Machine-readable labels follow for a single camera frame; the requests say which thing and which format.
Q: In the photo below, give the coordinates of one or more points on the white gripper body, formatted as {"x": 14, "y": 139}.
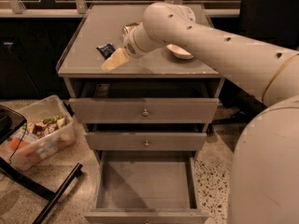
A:
{"x": 130, "y": 45}

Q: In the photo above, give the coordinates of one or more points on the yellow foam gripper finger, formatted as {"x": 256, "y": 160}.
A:
{"x": 118, "y": 58}

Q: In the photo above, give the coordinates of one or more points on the blue rxbar wrapper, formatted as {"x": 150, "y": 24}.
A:
{"x": 106, "y": 50}

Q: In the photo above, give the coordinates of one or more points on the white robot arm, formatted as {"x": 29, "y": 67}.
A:
{"x": 264, "y": 184}

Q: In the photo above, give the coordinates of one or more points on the dark item in top drawer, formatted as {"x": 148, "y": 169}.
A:
{"x": 101, "y": 91}

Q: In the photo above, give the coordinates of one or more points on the grey top drawer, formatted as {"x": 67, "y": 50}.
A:
{"x": 145, "y": 102}

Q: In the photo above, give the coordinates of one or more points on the grey drawer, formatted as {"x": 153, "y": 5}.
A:
{"x": 164, "y": 137}
{"x": 146, "y": 187}
{"x": 145, "y": 102}

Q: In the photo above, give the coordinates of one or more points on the grey drawer cabinet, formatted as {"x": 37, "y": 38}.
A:
{"x": 82, "y": 63}

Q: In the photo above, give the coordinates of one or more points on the grey middle drawer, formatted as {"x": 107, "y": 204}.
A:
{"x": 164, "y": 137}

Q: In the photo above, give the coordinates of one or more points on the grey bottom drawer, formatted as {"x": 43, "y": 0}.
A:
{"x": 146, "y": 187}

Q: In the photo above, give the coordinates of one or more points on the white paper bowl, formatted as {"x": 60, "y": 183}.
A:
{"x": 179, "y": 52}

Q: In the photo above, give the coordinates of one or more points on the clear plastic storage bin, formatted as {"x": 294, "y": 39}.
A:
{"x": 24, "y": 158}

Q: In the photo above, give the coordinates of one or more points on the snack packages in bin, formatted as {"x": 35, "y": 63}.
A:
{"x": 33, "y": 131}

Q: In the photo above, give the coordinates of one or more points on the black office chair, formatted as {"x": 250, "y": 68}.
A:
{"x": 271, "y": 21}

